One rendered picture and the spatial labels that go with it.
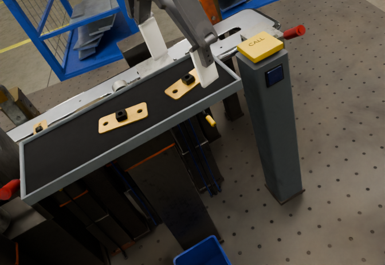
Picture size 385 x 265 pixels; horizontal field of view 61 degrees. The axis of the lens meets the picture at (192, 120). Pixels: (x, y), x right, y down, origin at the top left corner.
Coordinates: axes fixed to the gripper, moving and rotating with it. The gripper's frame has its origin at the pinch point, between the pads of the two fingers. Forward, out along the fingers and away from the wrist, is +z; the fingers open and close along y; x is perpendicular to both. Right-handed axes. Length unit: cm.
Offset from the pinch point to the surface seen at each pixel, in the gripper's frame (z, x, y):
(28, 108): 21, 25, 57
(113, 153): 4.2, 17.1, -2.6
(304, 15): 50, -87, 47
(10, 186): 5.2, 32.1, 7.6
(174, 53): 20.1, -16.0, 35.1
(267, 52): 4.4, -12.9, -5.9
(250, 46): 4.2, -12.5, -2.3
